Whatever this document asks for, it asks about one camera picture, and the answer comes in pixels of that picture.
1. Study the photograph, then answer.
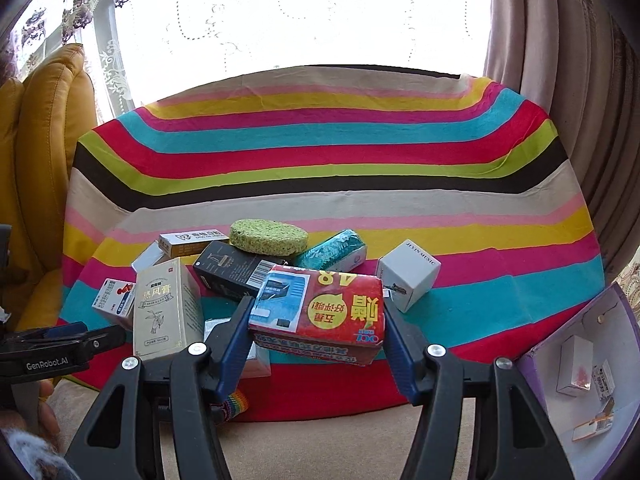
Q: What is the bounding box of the white blue medicine box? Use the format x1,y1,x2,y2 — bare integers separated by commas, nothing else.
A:
92,278,136,330

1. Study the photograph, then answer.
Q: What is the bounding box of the large grey box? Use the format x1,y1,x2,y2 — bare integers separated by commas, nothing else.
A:
556,335,593,398

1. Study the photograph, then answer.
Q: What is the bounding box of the orange white box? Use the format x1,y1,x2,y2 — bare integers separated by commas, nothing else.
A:
572,398,615,442

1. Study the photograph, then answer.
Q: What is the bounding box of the cream tall medicine box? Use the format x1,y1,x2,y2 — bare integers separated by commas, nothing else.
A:
132,258,204,361

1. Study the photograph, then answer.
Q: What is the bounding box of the silver cube box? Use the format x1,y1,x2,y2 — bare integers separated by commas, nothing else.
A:
131,240,168,273

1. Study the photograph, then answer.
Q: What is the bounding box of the rainbow strap roll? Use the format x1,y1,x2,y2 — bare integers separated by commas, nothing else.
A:
211,389,250,426

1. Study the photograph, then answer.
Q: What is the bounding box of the gold white slim box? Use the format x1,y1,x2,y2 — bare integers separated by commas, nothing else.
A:
157,229,229,259

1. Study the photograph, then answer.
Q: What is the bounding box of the white box red logo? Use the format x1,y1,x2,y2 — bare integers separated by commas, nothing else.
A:
203,316,272,380

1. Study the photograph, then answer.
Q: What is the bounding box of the black barcode box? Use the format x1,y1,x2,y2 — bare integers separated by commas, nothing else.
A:
193,240,288,300

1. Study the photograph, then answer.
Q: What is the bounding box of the white cube box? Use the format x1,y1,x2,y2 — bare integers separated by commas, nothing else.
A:
375,240,442,313

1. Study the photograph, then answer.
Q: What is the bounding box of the green sponge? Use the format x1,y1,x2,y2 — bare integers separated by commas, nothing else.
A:
229,219,308,257

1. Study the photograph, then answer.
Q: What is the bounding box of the red snack package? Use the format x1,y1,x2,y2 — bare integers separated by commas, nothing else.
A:
248,266,385,365

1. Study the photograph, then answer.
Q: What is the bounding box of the teal tissue pack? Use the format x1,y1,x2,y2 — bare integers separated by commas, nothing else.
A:
291,229,368,272

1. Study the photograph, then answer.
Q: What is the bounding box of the person left hand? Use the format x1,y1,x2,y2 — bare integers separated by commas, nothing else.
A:
1,379,61,451

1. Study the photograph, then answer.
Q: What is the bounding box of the purple storage box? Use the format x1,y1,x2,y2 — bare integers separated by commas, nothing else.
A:
518,284,639,479

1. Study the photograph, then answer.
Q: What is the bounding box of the mustard leather armchair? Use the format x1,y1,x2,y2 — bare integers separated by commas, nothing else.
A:
1,44,98,332

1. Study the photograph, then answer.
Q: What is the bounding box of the striped colourful cloth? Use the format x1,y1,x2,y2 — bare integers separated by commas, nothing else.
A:
54,65,608,424

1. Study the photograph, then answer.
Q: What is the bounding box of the white lace curtain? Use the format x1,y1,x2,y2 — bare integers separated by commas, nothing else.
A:
3,0,215,122

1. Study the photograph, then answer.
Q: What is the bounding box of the pink patterned curtain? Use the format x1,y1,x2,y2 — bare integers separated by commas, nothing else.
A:
485,0,639,281

